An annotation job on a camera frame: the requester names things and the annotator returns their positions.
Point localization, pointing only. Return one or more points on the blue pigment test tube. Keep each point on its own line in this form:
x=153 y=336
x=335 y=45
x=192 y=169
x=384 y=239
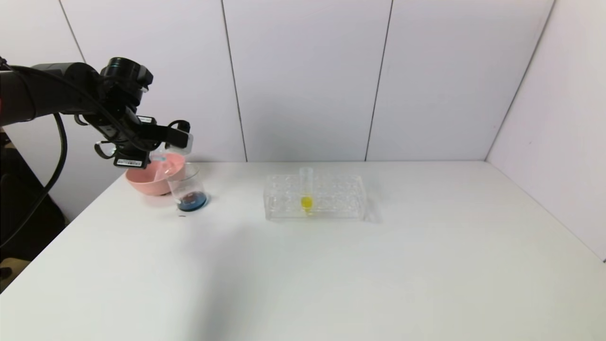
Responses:
x=166 y=158

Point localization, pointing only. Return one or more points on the yellow pigment test tube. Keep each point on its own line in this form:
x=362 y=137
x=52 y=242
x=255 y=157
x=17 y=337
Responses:
x=307 y=202

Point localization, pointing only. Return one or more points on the clear acrylic test tube rack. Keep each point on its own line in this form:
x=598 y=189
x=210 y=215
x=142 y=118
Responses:
x=341 y=199

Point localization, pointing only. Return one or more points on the clear glass beaker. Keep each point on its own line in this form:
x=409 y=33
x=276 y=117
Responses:
x=191 y=201

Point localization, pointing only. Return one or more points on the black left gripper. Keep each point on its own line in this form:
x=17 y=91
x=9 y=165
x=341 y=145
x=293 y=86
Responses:
x=129 y=160

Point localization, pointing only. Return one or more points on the red pigment test tube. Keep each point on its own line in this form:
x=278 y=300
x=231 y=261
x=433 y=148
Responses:
x=163 y=174

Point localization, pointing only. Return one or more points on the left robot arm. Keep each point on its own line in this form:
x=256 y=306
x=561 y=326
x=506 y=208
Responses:
x=52 y=94

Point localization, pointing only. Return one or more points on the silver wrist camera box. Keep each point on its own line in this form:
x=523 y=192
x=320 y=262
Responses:
x=182 y=139

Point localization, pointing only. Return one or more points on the pink plastic bowl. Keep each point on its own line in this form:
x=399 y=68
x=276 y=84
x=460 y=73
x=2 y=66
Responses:
x=144 y=182

